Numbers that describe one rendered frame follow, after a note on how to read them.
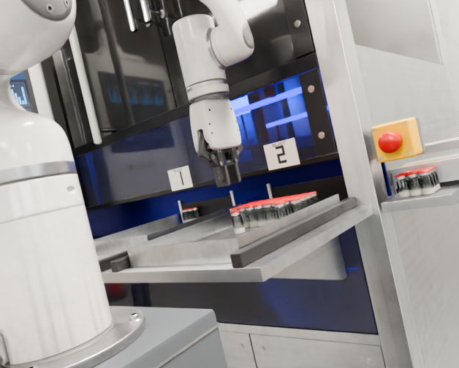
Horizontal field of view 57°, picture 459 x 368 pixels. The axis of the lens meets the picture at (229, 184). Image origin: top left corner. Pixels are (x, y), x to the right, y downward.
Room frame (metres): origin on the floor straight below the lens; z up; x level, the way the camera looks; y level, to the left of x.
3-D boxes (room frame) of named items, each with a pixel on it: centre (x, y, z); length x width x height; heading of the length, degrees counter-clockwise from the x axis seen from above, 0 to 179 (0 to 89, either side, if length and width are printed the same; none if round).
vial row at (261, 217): (0.87, -0.06, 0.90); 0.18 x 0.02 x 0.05; 50
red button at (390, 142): (0.79, -0.31, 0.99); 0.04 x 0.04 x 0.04; 50
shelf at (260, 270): (0.94, 0.10, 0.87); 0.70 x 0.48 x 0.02; 50
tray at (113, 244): (1.11, 0.19, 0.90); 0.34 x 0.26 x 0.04; 140
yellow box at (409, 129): (0.82, -0.34, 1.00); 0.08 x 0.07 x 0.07; 140
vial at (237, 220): (0.85, 0.00, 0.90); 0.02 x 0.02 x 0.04
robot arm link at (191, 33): (0.85, 0.00, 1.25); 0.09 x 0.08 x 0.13; 60
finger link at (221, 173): (0.83, 0.02, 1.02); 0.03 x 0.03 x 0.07; 50
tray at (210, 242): (0.80, 0.00, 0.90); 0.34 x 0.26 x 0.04; 140
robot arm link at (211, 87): (0.85, 0.00, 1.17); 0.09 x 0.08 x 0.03; 140
